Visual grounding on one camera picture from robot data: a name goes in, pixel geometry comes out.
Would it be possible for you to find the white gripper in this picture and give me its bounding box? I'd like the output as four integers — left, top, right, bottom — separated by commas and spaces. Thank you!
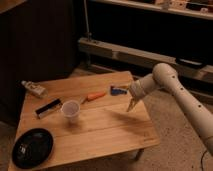
126, 81, 146, 112

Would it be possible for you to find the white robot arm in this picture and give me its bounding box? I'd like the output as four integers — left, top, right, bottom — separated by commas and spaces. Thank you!
127, 63, 213, 156

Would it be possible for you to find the black ceramic bowl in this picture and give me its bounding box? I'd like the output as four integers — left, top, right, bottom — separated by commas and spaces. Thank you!
12, 128, 54, 169

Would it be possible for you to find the blue toy object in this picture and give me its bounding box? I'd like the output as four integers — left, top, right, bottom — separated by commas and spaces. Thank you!
110, 85, 128, 96

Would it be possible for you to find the wooden table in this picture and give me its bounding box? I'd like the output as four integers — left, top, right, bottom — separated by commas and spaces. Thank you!
16, 71, 160, 169

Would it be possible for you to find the white plastic cup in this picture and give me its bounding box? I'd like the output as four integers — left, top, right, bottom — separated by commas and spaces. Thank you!
61, 100, 80, 123

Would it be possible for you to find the long grey metal beam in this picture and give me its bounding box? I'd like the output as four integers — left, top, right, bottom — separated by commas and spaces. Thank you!
78, 37, 213, 84

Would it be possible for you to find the vertical metal pole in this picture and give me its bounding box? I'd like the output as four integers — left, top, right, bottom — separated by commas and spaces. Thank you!
83, 0, 91, 41

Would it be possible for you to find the black and silver rectangular block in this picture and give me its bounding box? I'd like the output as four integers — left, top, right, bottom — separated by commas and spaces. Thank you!
35, 99, 62, 118

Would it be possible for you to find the white tube bottle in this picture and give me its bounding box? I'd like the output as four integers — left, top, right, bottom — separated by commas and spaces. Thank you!
21, 80, 46, 98

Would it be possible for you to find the shelf with items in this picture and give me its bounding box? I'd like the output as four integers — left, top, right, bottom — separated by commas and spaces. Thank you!
90, 0, 213, 21

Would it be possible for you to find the black handle on beam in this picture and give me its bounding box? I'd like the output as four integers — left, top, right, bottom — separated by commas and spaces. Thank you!
175, 58, 206, 69

